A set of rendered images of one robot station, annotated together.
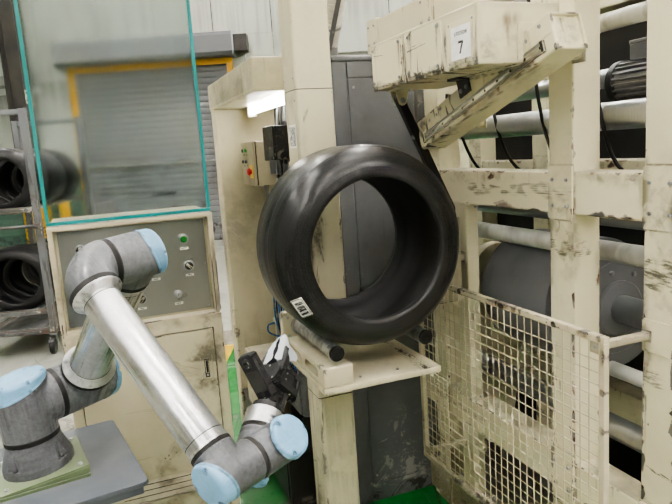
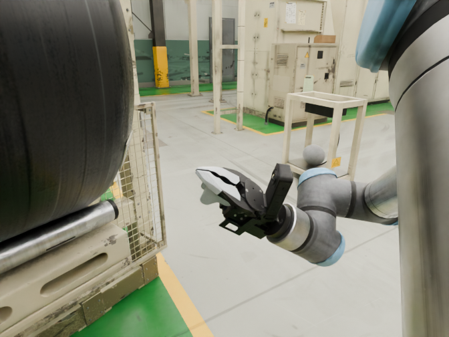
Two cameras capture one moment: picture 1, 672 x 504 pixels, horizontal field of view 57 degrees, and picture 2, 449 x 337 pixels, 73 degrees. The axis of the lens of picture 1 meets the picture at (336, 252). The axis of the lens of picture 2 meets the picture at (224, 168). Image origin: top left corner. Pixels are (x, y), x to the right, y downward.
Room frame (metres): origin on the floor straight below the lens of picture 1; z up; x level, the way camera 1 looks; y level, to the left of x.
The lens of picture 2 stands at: (1.75, 0.59, 1.20)
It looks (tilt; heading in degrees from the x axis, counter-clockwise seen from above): 22 degrees down; 239
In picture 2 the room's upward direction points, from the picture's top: straight up
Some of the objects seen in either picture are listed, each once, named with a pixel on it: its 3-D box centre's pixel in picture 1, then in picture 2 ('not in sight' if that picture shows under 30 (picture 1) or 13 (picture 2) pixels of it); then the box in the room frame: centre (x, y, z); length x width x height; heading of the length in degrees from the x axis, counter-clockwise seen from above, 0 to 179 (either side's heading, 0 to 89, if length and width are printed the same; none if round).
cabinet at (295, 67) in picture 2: not in sight; (301, 84); (-1.96, -3.11, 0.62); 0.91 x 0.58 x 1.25; 0
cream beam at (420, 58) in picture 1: (452, 53); not in sight; (1.87, -0.38, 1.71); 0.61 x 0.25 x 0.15; 20
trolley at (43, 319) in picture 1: (34, 227); not in sight; (5.38, 2.59, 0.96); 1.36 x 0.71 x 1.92; 0
